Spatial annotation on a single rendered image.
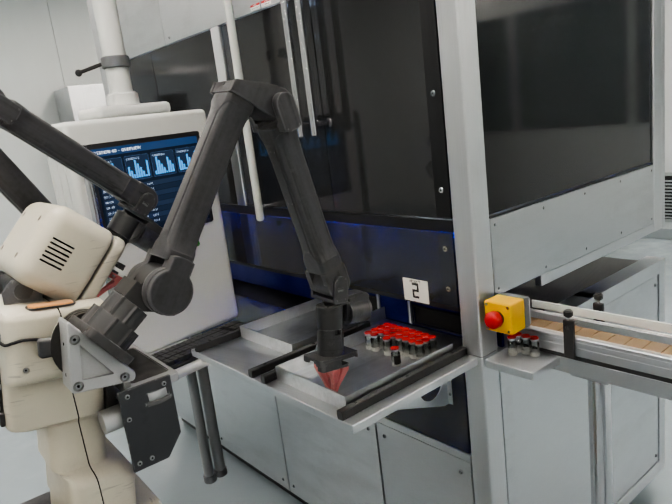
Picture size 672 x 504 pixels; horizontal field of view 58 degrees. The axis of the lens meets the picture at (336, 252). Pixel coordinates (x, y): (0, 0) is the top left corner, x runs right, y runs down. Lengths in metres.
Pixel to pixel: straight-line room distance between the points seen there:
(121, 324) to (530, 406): 1.11
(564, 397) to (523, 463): 0.23
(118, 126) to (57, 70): 4.78
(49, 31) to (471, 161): 5.76
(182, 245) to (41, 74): 5.72
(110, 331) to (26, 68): 5.75
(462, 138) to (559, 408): 0.85
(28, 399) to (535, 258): 1.17
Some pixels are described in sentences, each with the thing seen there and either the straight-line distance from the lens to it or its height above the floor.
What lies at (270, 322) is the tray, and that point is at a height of 0.89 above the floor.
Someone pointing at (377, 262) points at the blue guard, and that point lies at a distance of 1.65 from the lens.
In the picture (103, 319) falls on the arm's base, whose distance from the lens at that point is 1.02.
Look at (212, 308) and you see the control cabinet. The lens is 2.19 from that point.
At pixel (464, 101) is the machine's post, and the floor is 1.47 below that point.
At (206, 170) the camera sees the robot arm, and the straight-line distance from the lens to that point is 1.06.
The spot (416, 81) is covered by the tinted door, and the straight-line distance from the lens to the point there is 1.47.
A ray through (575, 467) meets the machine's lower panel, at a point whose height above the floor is 0.39.
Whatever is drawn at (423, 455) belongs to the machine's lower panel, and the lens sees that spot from 1.80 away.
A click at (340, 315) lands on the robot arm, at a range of 1.28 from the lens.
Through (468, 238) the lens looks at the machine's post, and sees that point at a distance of 1.42.
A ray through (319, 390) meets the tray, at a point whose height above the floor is 0.90.
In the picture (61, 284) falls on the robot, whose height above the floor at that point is 1.26.
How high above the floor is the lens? 1.49
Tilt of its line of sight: 13 degrees down
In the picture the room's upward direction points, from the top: 7 degrees counter-clockwise
